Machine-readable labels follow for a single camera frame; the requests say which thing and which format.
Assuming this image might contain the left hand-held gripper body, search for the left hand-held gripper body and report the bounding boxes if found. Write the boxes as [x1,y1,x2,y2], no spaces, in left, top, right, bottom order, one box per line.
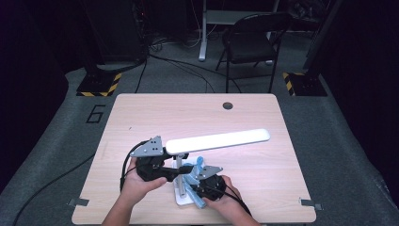
[129,135,177,183]

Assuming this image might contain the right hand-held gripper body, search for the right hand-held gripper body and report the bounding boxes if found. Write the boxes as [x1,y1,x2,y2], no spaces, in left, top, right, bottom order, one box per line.
[190,165,228,202]

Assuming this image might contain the blue striped cloth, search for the blue striped cloth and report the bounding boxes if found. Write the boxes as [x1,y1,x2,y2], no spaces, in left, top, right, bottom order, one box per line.
[183,155,209,210]

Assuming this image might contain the white desk lamp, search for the white desk lamp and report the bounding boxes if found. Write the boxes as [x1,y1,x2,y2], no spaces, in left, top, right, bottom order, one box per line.
[165,127,271,207]

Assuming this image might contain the person's right hand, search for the person's right hand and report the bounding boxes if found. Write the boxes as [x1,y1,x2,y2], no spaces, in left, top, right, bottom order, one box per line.
[202,174,243,218]

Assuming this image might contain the person's left hand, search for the person's left hand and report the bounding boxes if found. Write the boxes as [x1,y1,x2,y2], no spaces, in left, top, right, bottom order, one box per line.
[120,156,168,205]

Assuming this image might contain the black stand with striped base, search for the black stand with striped base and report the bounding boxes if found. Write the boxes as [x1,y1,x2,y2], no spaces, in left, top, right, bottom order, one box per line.
[281,0,345,97]
[75,0,122,98]

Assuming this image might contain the grey tape piece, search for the grey tape piece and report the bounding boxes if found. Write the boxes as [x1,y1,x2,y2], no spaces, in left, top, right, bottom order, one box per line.
[67,197,90,208]
[298,197,324,212]

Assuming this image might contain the black cabinet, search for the black cabinet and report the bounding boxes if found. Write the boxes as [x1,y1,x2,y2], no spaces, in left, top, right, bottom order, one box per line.
[83,0,149,65]

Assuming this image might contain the black folding chair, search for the black folding chair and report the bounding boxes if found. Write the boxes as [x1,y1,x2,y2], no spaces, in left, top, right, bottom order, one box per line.
[215,12,294,94]

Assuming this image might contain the left hand-held gripper cable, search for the left hand-held gripper cable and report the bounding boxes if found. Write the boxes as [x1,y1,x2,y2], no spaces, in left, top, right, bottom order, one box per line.
[119,140,149,193]

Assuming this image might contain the hand-held gripper cable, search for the hand-held gripper cable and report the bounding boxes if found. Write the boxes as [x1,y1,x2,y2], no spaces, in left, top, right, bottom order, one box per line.
[223,184,252,218]
[119,140,149,193]

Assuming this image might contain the right hand-held gripper cable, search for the right hand-held gripper cable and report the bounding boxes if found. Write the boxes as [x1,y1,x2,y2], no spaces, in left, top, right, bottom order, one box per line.
[223,184,252,218]

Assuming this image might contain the bundle of floor cables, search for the bundle of floor cables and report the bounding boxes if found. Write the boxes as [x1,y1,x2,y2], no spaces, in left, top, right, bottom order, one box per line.
[135,34,243,94]

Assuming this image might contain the black floor cable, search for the black floor cable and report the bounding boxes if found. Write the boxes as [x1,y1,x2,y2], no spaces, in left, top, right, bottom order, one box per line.
[11,152,97,226]

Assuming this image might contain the white desk frame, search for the white desk frame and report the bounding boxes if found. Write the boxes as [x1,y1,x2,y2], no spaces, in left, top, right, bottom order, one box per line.
[198,0,280,62]

